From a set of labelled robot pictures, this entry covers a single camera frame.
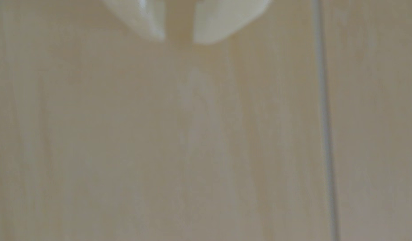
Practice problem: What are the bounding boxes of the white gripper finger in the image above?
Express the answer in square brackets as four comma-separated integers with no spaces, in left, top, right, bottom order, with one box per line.
[193,0,273,46]
[100,0,167,42]

